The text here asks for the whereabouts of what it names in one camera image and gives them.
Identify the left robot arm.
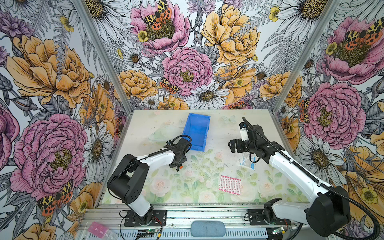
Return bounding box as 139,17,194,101
107,135,192,225

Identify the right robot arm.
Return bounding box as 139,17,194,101
228,119,351,237

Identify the blue plastic bin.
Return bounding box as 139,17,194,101
183,113,211,152

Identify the white blue sachet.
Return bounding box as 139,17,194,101
237,153,258,170

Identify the pink patterned packet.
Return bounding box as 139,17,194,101
219,175,242,196

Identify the grey oval pad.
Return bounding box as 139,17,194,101
191,221,226,238

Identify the green circuit board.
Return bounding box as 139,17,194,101
136,229,162,240

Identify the pink box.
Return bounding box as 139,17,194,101
88,222,110,240

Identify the left corner aluminium post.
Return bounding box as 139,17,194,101
74,1,134,117

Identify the corner aluminium post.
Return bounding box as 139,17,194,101
272,0,341,114
74,1,134,117

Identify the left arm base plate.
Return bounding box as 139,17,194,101
124,210,168,227

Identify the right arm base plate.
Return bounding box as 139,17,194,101
244,209,292,226

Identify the aluminium rail frame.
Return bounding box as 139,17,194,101
75,204,322,240

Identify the right corner aluminium post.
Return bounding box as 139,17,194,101
272,0,341,114

